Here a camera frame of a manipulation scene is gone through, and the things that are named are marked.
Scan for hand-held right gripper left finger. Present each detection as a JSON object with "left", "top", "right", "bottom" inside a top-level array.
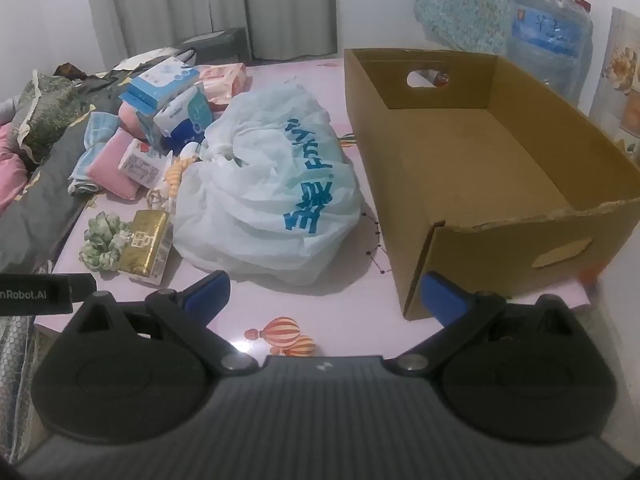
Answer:
[{"left": 64, "top": 270, "right": 261, "bottom": 376}]

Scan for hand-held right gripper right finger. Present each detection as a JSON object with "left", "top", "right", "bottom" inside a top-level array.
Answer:
[{"left": 395, "top": 271, "right": 583, "bottom": 375}]

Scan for brown cardboard box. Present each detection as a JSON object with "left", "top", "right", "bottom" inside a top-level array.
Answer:
[{"left": 344, "top": 48, "right": 640, "bottom": 320}]

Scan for grey mesh mattress side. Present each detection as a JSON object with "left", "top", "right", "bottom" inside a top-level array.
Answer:
[{"left": 0, "top": 317, "right": 37, "bottom": 461}]

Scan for gold foil packet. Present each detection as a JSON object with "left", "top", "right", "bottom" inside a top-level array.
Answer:
[{"left": 117, "top": 209, "right": 172, "bottom": 286}]

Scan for green fabric scrunchie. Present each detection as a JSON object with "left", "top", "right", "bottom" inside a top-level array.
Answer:
[{"left": 79, "top": 211, "right": 133, "bottom": 272}]

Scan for white plastic bag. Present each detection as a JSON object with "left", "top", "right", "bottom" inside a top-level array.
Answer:
[{"left": 171, "top": 83, "right": 363, "bottom": 286}]

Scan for grey blanket yellow prints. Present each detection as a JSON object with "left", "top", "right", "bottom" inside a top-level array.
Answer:
[{"left": 0, "top": 67, "right": 131, "bottom": 273}]

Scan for orange striped plush toy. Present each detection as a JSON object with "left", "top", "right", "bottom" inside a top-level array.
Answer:
[{"left": 147, "top": 142, "right": 206, "bottom": 211}]

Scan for pink garment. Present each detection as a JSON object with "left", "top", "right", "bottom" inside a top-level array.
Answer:
[{"left": 0, "top": 124, "right": 28, "bottom": 213}]

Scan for white small carton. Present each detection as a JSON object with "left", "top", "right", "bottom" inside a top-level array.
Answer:
[{"left": 117, "top": 138, "right": 173, "bottom": 188}]

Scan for pink folded towel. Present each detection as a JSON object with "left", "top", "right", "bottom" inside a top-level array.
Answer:
[{"left": 86, "top": 127, "right": 151, "bottom": 202}]

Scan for blue striped towel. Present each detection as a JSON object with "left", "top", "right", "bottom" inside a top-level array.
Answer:
[{"left": 67, "top": 111, "right": 123, "bottom": 196}]

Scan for white tissue pack blue circle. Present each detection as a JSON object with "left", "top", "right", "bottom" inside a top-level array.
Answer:
[{"left": 152, "top": 85, "right": 213, "bottom": 153}]

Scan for green patterned pillow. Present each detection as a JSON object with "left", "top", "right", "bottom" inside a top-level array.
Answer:
[{"left": 10, "top": 69, "right": 83, "bottom": 161}]

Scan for pink wet wipes pack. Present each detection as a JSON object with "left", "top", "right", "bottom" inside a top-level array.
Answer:
[{"left": 195, "top": 62, "right": 248, "bottom": 111}]

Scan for dark brown object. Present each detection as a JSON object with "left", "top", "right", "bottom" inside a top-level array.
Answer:
[{"left": 54, "top": 62, "right": 88, "bottom": 81}]

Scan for black box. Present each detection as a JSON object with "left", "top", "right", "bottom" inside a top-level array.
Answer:
[{"left": 175, "top": 27, "right": 251, "bottom": 63}]

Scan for large blue water bottle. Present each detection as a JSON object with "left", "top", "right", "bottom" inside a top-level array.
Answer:
[{"left": 507, "top": 0, "right": 596, "bottom": 106}]

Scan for grey curtain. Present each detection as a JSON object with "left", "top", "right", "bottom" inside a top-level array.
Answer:
[{"left": 102, "top": 0, "right": 341, "bottom": 61}]

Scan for floral teal hanging cloth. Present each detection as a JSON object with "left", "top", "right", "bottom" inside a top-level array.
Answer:
[{"left": 415, "top": 0, "right": 556, "bottom": 53}]

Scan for flower wall poster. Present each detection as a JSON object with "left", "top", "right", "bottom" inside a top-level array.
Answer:
[{"left": 590, "top": 7, "right": 640, "bottom": 136}]

